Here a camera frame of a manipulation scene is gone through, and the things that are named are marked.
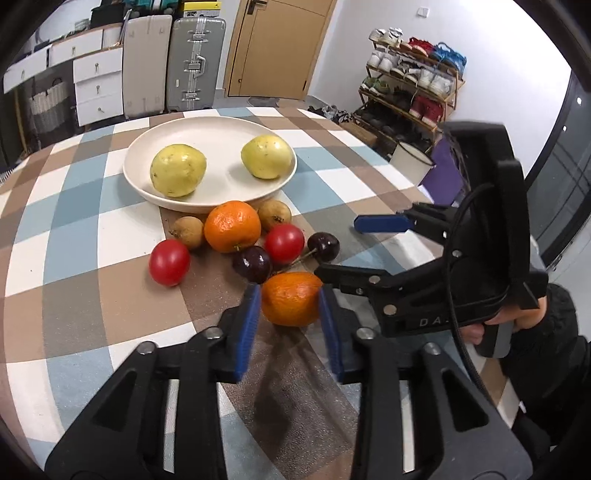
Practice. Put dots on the checked tablecloth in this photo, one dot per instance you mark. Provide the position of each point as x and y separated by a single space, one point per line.
83 258

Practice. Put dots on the silver suitcase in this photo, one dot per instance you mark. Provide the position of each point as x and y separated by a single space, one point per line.
196 64

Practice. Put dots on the orange mandarin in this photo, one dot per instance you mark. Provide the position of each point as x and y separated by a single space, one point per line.
232 226
291 300

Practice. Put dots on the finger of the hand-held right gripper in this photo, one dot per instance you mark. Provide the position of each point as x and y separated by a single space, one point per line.
355 277
381 224

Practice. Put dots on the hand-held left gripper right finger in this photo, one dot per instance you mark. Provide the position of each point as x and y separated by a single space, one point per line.
330 332

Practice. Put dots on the dark red cherry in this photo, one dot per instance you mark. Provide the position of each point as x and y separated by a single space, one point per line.
251 264
324 248

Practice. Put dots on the wooden shoe rack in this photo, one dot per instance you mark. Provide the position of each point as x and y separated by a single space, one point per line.
455 92

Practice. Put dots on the white drawer dresser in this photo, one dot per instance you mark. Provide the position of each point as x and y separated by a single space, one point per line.
97 87

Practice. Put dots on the dark glass door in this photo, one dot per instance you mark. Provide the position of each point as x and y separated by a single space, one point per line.
561 184

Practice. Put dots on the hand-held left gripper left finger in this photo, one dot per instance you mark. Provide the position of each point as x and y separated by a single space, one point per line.
247 323

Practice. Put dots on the cream round plate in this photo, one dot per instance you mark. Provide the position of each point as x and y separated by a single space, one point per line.
221 175

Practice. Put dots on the wooden door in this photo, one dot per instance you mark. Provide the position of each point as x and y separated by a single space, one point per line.
277 46

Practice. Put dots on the white enamel bucket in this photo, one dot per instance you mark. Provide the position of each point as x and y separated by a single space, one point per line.
411 161

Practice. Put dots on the loose shoes on floor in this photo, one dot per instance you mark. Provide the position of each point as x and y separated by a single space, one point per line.
330 113

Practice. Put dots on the brown longan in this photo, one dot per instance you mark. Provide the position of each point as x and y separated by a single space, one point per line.
274 213
188 232

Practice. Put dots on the purple bag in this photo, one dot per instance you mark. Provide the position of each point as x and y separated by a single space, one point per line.
443 175

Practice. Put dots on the person's right hand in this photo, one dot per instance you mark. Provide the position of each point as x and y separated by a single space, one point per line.
521 316

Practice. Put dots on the red cherry tomato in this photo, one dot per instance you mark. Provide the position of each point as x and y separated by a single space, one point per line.
284 243
169 262

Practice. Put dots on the person's right forearm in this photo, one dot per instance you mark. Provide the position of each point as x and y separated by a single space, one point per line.
554 360

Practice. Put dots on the beige suitcase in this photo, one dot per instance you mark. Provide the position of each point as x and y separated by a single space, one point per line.
147 64

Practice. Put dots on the woven laundry basket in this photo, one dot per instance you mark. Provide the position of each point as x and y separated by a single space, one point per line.
48 108

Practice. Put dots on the black bag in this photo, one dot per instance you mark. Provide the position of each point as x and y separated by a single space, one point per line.
106 16

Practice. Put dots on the yellow-green guava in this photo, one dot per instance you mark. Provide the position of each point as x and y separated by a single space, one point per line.
268 157
178 170

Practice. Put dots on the yellow and black box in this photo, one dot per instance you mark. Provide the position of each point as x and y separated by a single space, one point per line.
201 9

